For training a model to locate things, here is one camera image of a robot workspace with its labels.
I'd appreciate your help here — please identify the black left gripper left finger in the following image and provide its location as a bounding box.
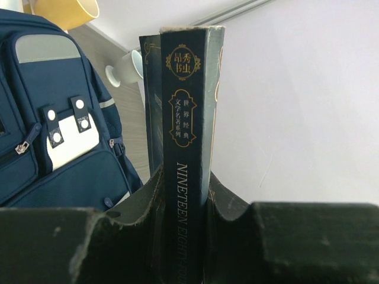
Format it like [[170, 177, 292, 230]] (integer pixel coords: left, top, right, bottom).
[[1, 167, 163, 283]]

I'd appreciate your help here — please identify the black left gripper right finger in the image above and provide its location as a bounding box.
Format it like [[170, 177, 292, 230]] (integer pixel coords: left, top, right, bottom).
[[204, 176, 378, 283]]

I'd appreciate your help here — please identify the blue student backpack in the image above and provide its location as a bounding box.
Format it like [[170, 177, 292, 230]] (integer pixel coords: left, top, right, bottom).
[[1, 9, 142, 211]]

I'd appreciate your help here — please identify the Nineteen Eighty-Four book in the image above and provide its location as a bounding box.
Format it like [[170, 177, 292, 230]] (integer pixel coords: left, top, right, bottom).
[[139, 25, 225, 283]]

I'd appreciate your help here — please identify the light blue mug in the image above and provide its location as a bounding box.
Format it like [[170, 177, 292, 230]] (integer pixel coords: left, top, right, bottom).
[[105, 50, 143, 88]]

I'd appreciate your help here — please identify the yellow mug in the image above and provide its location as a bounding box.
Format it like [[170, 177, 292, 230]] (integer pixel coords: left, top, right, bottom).
[[23, 0, 99, 31]]

